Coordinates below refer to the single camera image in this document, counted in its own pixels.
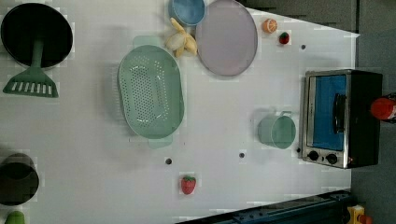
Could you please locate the red plush ketchup bottle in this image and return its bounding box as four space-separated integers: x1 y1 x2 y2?
370 98 396 120

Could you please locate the black toaster oven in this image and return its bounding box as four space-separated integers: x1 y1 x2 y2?
300 69 382 169

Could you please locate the green perforated colander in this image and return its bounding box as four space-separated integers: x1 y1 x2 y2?
118 35 184 148

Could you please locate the large toy strawberry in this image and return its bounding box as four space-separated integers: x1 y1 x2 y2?
180 175 196 195

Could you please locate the lavender plate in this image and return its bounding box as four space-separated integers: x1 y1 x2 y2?
195 0 258 76

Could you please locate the green mug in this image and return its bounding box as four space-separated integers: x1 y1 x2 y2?
257 111 297 149

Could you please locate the blue bowl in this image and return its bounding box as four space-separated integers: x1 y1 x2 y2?
168 0 205 26

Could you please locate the toy orange half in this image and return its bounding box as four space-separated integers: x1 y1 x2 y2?
262 19 277 34

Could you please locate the small toy strawberry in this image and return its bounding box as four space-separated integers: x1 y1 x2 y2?
278 32 290 45

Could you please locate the green slotted spatula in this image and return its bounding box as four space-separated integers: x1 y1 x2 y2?
3 39 59 98

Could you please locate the yellow red toy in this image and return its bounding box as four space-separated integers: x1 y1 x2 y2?
347 205 373 224

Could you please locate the black pot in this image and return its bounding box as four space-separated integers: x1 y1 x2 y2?
0 153 39 206

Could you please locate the black frying pan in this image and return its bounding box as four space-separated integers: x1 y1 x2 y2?
1 3 73 68

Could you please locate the green toy fruit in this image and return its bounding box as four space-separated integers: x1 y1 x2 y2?
5 211 25 224

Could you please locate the blue metal frame rail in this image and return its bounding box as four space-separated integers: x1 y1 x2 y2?
178 190 356 224

